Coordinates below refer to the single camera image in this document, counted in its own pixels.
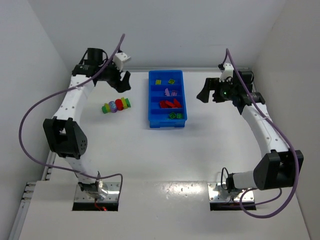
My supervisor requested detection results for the purple round lego brick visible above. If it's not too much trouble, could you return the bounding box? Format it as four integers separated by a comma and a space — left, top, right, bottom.
108, 101, 118, 113

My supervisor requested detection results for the purple base lego brick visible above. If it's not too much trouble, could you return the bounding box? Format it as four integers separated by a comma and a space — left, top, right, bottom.
164, 88, 171, 97

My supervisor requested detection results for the yellow-green lego brick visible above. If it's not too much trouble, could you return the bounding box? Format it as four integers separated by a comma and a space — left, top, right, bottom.
155, 79, 162, 85

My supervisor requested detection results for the red round lego brick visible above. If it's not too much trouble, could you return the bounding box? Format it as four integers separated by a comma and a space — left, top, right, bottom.
115, 99, 124, 111

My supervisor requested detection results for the lime lego brick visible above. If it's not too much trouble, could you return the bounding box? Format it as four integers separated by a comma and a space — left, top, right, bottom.
168, 79, 175, 85

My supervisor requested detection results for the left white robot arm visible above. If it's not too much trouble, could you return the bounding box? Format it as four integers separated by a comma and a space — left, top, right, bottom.
43, 48, 131, 200

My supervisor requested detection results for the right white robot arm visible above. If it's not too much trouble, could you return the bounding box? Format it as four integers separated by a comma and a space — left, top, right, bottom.
196, 70, 304, 192

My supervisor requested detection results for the blue divided plastic tray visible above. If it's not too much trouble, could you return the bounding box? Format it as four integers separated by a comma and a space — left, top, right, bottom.
148, 70, 188, 128

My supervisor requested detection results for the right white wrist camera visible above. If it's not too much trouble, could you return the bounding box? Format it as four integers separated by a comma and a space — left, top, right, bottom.
218, 62, 234, 83

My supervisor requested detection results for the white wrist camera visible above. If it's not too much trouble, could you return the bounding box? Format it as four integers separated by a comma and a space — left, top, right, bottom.
112, 52, 131, 71
218, 62, 234, 83

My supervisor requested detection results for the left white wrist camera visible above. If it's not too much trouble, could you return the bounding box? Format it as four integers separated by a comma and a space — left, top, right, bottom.
112, 52, 131, 71

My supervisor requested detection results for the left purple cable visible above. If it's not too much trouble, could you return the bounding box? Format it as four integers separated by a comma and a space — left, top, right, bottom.
18, 33, 126, 198

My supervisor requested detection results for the purple cable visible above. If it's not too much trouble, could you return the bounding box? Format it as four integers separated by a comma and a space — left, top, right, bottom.
218, 48, 300, 219
18, 33, 126, 198

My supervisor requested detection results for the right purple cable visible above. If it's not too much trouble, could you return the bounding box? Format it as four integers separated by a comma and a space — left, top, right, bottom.
218, 48, 300, 219

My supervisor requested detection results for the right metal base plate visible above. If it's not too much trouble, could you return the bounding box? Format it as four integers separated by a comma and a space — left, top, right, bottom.
207, 182, 245, 203

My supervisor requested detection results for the metal base plate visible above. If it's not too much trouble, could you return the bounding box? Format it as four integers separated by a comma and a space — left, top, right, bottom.
74, 182, 120, 203
207, 182, 245, 203

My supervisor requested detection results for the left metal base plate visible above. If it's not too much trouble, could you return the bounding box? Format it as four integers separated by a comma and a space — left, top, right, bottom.
74, 182, 120, 203

